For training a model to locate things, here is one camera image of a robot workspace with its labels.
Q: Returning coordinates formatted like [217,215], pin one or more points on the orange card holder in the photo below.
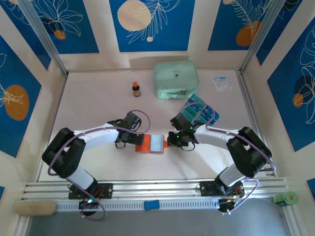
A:
[142,147]

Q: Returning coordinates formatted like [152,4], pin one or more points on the clear sleeve of blue cards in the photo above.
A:
[203,111]

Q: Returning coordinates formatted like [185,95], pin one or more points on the blue credit card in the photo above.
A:
[209,115]
[191,104]
[216,112]

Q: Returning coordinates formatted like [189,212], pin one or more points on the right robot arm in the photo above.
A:
[216,140]

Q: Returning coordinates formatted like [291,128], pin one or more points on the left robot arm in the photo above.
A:
[101,138]

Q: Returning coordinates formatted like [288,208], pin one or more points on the brown bottle orange cap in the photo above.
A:
[136,91]

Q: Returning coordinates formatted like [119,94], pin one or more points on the mint green zip pouch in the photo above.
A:
[174,78]

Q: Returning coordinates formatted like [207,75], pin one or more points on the blue foam clip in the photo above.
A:
[151,205]

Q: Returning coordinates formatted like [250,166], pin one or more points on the blue white sachet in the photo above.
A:
[222,84]

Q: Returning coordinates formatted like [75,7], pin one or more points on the black controller board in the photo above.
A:
[88,204]
[227,205]

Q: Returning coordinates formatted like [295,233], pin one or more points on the beige foam pad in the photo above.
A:
[37,208]

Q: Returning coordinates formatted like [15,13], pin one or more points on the green tape roll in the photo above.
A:
[285,199]

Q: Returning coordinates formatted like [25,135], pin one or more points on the aluminium corner extrusion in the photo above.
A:
[290,221]

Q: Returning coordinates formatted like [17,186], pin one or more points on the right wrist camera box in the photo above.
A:
[182,121]

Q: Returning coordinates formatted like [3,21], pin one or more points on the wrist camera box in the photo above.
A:
[131,120]
[182,121]

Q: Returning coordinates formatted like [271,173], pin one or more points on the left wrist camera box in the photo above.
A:
[131,120]

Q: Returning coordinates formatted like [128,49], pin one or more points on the aluminium extrusion rail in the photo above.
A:
[152,189]

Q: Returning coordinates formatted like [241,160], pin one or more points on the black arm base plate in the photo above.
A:
[105,190]
[208,188]

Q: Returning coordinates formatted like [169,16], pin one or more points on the aluminium frame post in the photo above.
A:
[48,41]
[264,37]

